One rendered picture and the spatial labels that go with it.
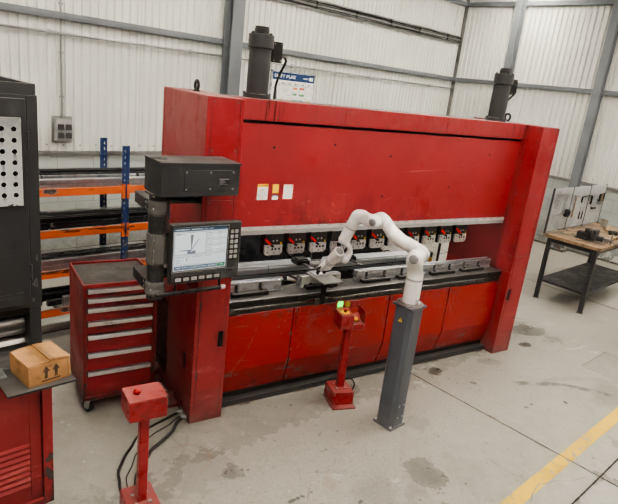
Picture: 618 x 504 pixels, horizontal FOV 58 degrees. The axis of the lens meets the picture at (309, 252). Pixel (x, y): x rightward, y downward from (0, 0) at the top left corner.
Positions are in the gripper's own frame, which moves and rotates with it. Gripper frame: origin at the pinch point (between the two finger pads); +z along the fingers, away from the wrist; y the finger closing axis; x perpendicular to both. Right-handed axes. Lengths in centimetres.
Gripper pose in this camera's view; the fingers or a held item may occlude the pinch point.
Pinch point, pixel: (320, 272)
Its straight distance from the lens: 446.3
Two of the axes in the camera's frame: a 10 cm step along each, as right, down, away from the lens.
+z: -4.4, 5.3, 7.3
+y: -8.3, 0.6, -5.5
